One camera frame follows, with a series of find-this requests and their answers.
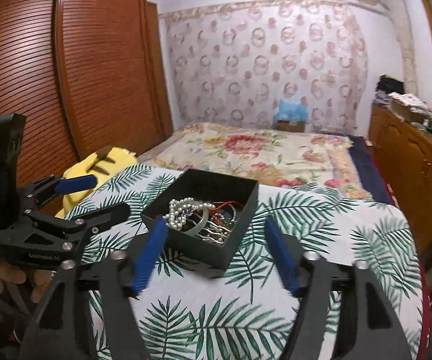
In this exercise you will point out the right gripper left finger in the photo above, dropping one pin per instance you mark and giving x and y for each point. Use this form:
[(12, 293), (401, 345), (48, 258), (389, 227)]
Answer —
[(62, 326)]

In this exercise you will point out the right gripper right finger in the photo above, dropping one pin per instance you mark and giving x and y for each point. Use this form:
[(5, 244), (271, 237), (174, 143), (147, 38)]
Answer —
[(368, 326)]

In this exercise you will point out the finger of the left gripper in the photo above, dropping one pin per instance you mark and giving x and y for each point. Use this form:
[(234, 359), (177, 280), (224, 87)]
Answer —
[(96, 219), (70, 185)]

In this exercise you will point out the pale jade bangle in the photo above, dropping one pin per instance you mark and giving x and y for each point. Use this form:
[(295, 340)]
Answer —
[(196, 222)]

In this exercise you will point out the black open jewelry box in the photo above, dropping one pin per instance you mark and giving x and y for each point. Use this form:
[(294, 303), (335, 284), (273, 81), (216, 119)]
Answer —
[(231, 202)]

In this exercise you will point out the person's left hand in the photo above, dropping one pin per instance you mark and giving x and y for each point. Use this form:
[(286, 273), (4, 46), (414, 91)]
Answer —
[(14, 275)]

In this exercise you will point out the yellow plush toy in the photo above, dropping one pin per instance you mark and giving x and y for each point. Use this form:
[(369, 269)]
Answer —
[(103, 164)]

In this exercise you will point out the palm leaf print cloth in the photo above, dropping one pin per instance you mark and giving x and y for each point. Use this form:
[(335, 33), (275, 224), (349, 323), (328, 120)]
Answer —
[(194, 311)]

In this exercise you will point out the brown louvered wardrobe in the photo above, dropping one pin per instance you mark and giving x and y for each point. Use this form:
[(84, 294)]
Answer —
[(86, 74)]

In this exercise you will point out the wooden sideboard cabinet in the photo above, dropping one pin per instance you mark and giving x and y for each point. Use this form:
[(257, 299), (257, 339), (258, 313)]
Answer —
[(404, 158)]

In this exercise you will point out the circle pattern sheer curtain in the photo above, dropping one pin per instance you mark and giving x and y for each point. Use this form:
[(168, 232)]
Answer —
[(232, 64)]

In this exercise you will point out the cardboard box with cloth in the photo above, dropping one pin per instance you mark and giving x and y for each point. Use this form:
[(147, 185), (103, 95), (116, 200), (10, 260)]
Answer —
[(409, 107)]

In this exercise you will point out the blue bag on box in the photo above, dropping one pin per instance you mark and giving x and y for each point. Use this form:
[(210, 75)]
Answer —
[(291, 116)]

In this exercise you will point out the stack of folded clothes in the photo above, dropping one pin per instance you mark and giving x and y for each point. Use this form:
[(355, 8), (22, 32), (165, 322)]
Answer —
[(387, 85)]

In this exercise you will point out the beige tied side curtain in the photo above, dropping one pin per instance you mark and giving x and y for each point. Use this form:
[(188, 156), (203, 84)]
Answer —
[(399, 16)]

